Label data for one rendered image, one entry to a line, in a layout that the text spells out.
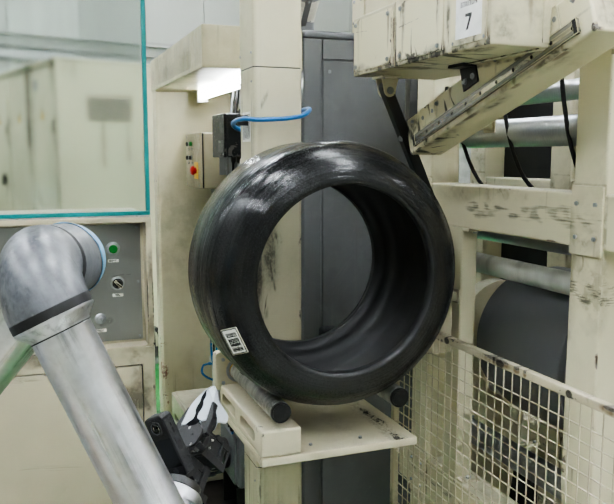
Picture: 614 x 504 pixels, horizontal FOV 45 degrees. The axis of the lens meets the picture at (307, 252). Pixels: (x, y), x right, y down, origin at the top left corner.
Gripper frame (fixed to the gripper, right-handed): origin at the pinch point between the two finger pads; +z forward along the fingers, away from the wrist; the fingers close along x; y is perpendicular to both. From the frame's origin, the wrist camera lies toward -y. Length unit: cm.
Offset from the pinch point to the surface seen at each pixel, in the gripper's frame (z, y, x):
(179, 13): 928, 120, -561
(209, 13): 966, 151, -541
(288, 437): 6.7, 25.7, -1.2
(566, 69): 61, -2, 70
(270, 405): 10.3, 18.8, -2.3
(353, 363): 36, 38, 2
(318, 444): 10.8, 34.7, -0.4
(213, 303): 17.4, -6.0, -1.2
